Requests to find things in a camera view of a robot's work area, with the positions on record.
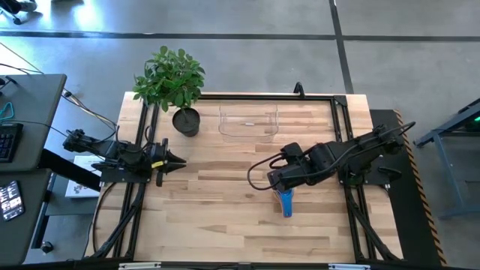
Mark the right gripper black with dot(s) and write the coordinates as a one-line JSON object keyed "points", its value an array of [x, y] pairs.
{"points": [[287, 176]]}

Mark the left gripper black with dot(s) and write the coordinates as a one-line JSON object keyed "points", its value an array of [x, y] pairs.
{"points": [[159, 157]]}

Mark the blue measuring cup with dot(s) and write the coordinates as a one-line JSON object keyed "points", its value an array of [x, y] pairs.
{"points": [[287, 206]]}

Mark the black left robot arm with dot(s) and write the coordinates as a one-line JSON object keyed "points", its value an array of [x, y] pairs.
{"points": [[93, 146]]}

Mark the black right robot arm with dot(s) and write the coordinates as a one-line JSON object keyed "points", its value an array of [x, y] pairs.
{"points": [[356, 157]]}

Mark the clear plastic basket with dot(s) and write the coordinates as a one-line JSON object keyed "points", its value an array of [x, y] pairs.
{"points": [[232, 129]]}

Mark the green plant in black pot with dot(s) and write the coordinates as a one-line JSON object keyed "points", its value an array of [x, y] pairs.
{"points": [[168, 78]]}

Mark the black table clamp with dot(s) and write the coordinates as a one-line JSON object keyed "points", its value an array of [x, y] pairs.
{"points": [[299, 90]]}

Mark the white printed booklet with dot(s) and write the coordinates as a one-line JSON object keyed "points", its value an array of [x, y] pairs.
{"points": [[80, 187]]}

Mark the white label strip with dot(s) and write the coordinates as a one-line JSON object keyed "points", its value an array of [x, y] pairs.
{"points": [[138, 266], [348, 266]]}

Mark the black desk support beam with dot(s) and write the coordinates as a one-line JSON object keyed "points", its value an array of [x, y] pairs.
{"points": [[63, 167]]}

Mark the black hazard-striped floor mat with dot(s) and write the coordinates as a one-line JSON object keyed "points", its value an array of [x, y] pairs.
{"points": [[397, 225]]}

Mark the black caster wheel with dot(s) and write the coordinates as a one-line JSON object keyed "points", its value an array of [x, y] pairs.
{"points": [[47, 247]]}

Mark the blue-grey metal stand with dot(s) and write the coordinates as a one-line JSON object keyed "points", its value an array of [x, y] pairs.
{"points": [[446, 165]]}

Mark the black smartphone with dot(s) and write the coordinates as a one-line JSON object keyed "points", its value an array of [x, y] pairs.
{"points": [[10, 200]]}

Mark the black keyboard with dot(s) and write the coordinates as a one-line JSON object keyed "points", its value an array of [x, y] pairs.
{"points": [[7, 142]]}

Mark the low grey side desk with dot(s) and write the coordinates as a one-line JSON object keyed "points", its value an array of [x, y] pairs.
{"points": [[18, 232]]}

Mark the teal carabiner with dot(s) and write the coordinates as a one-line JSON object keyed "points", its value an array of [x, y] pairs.
{"points": [[3, 112]]}

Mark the black aluminium table frame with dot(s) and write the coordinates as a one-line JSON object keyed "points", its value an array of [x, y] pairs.
{"points": [[262, 97]]}

